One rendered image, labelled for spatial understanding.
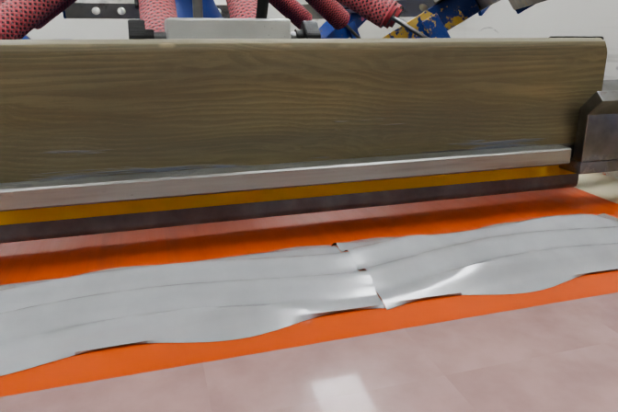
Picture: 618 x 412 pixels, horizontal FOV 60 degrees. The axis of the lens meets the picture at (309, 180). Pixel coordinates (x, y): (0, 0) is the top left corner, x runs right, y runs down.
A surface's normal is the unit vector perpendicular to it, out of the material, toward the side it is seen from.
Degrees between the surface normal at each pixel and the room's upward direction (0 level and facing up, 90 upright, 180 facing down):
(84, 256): 0
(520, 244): 33
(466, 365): 0
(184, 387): 0
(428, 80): 90
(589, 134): 90
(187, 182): 90
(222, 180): 90
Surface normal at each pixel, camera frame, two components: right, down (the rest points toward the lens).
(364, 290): 0.18, -0.64
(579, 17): -0.96, 0.07
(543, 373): 0.00, -0.96
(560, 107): 0.29, 0.26
